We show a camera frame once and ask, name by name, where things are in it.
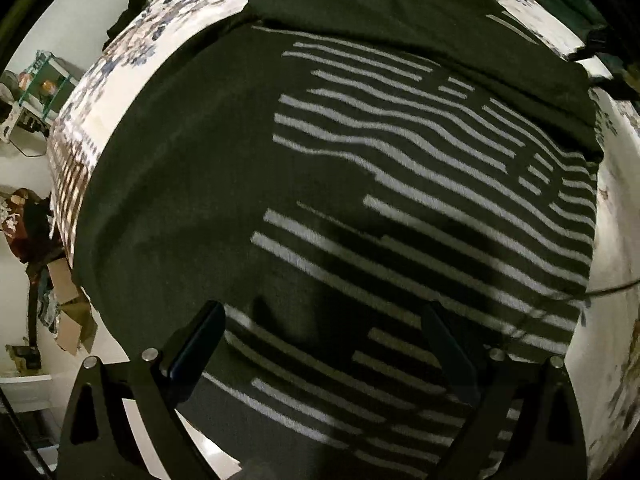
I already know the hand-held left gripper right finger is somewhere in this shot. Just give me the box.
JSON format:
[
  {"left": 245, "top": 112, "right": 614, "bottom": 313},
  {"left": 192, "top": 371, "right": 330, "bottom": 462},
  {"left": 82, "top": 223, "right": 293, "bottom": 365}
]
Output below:
[{"left": 421, "top": 300, "right": 587, "bottom": 480}]

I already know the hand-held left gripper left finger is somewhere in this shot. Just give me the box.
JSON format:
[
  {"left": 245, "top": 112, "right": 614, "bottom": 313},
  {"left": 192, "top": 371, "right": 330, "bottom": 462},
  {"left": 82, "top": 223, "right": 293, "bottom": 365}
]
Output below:
[{"left": 56, "top": 300, "right": 227, "bottom": 480}]

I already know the black striped sweater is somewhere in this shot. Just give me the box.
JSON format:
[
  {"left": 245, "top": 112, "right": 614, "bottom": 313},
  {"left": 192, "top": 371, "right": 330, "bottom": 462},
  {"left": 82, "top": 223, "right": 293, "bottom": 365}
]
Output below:
[{"left": 71, "top": 0, "right": 605, "bottom": 480}]

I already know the cardboard box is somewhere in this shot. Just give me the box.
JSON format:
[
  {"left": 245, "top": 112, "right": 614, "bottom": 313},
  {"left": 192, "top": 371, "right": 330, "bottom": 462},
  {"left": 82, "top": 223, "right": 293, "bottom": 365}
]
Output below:
[{"left": 47, "top": 256, "right": 98, "bottom": 357}]

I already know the dark red patterned cloth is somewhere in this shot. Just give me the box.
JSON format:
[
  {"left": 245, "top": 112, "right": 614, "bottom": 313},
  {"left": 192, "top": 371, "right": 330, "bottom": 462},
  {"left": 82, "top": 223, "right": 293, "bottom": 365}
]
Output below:
[{"left": 0, "top": 187, "right": 63, "bottom": 263}]

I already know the floral bed sheet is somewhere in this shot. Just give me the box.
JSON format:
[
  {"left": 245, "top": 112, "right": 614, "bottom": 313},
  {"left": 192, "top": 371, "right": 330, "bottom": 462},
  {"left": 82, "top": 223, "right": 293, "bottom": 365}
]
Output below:
[{"left": 47, "top": 0, "right": 640, "bottom": 480}]

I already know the green shelf rack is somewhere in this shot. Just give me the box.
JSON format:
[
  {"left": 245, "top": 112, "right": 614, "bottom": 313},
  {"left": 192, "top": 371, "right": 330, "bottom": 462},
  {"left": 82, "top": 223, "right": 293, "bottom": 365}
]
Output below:
[{"left": 19, "top": 50, "right": 76, "bottom": 123}]

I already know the black garment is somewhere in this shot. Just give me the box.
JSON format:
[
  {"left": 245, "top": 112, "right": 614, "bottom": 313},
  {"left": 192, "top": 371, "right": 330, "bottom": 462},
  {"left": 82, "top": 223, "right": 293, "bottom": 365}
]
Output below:
[{"left": 104, "top": 0, "right": 167, "bottom": 50}]

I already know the black cable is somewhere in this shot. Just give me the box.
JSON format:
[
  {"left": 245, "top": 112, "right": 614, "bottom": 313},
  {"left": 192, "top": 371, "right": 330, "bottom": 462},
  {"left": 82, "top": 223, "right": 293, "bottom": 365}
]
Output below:
[{"left": 582, "top": 280, "right": 640, "bottom": 298}]

